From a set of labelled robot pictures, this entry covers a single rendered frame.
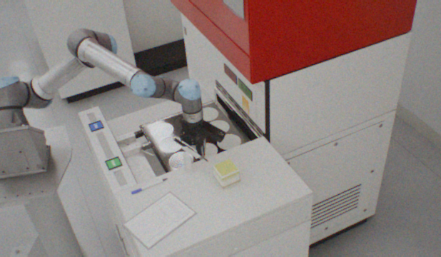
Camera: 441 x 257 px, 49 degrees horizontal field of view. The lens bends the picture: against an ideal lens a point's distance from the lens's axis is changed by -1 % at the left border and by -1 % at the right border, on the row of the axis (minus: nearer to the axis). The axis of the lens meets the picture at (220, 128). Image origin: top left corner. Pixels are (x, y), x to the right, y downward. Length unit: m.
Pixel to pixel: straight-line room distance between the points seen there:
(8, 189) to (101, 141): 0.44
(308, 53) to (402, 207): 1.47
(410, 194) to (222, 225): 1.72
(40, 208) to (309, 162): 1.23
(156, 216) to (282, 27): 0.78
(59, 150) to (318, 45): 1.21
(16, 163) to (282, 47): 1.19
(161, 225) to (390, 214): 1.68
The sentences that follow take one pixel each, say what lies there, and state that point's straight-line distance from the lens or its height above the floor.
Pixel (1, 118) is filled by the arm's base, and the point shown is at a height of 1.08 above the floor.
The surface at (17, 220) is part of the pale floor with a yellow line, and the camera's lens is 3.26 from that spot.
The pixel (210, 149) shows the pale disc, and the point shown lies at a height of 0.90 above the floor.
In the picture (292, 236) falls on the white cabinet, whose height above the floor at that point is 0.77.
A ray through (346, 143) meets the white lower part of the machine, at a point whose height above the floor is 0.73.
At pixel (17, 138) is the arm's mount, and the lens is 2.12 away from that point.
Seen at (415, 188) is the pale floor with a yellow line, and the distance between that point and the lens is 3.20.
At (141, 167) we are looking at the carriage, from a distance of 2.01.
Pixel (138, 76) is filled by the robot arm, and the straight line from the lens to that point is 1.69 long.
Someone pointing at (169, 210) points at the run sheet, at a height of 0.97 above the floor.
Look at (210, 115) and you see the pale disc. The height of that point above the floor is 0.90.
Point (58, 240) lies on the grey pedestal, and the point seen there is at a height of 0.35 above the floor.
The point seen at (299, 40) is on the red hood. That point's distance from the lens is 1.80.
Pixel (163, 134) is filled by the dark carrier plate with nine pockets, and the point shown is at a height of 0.90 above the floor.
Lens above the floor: 2.25
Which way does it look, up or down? 40 degrees down
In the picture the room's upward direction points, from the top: 5 degrees counter-clockwise
